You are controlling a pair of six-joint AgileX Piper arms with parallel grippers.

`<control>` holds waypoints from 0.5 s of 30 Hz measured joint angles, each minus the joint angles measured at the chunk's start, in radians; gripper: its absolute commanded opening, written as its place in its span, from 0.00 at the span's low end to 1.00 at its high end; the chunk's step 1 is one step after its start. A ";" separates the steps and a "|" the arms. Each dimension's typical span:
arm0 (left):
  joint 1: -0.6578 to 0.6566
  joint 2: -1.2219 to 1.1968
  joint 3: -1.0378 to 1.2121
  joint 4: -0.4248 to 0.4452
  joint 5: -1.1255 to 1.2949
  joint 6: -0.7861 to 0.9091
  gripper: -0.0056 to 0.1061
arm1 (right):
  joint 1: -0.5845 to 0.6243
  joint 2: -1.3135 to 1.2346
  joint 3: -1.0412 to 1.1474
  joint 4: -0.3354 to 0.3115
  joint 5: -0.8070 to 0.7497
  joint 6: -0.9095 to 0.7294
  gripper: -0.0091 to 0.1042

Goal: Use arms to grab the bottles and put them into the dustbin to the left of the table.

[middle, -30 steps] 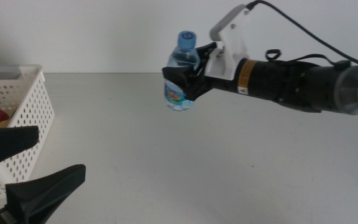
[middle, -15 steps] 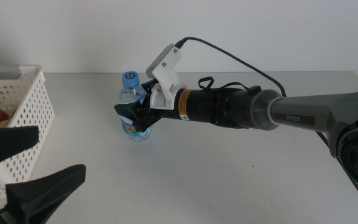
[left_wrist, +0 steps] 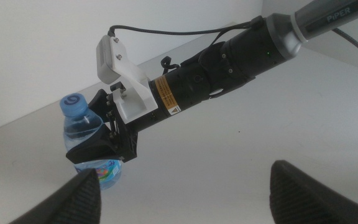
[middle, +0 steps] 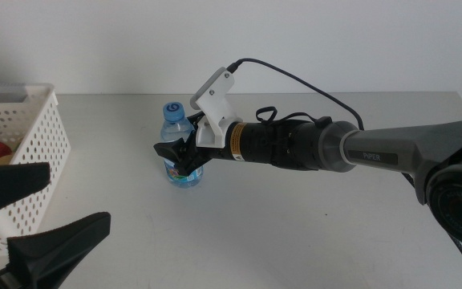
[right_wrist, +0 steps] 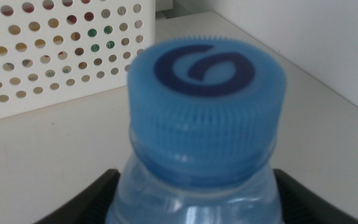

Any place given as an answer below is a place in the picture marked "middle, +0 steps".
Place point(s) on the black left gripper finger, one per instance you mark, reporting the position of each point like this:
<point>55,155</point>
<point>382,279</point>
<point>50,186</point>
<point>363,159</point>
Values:
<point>62,245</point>
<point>6,186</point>

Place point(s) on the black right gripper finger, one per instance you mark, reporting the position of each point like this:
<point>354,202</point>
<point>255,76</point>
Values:
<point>197,117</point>
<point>171,150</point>

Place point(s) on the small blue water bottle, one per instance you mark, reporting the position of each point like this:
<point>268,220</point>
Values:
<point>173,128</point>

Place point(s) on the yellow liquid bottle grey cap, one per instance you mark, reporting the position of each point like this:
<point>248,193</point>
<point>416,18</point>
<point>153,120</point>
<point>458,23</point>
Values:
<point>3,160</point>

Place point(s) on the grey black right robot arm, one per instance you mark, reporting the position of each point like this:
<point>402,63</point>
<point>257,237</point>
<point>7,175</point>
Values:
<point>375,148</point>

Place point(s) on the white perforated plastic basket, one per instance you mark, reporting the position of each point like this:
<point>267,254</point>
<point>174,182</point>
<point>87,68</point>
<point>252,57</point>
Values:
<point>42,132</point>

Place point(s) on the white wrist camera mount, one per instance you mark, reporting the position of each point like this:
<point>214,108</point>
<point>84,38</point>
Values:
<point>215,116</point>

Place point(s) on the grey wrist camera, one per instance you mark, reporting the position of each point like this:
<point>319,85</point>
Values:
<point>207,82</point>

